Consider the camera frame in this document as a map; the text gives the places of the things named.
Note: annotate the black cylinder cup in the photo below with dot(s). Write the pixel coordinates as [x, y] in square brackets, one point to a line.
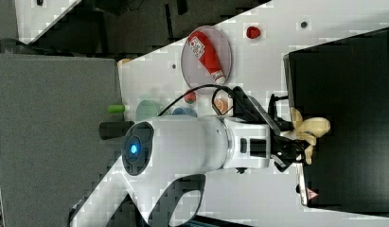
[110, 130]

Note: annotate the grey round plate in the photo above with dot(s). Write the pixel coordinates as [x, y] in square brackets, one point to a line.
[193, 72]

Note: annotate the red toy strawberry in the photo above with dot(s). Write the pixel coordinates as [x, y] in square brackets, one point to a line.
[190, 98]

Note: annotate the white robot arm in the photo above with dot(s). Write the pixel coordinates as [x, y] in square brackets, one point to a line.
[164, 160]

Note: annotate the black oven door handle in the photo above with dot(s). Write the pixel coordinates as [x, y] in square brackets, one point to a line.
[272, 110]

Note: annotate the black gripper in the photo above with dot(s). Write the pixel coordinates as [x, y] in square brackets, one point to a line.
[286, 148]

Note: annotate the red toy raspberry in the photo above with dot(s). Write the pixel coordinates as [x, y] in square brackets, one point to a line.
[253, 32]

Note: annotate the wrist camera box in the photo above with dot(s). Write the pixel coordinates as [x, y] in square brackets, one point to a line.
[253, 111]

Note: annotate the peeled toy banana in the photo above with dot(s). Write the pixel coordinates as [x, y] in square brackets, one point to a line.
[309, 130]

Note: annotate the orange slice toy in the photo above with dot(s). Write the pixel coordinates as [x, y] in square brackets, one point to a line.
[221, 105]

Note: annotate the red ketchup bottle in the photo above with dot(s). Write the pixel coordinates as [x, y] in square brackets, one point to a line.
[205, 52]

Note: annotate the blue cup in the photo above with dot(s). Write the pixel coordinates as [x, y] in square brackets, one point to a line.
[184, 111]

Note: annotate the black toaster oven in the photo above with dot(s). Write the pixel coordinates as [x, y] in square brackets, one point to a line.
[346, 82]

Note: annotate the green marker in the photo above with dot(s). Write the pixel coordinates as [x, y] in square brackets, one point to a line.
[116, 109]

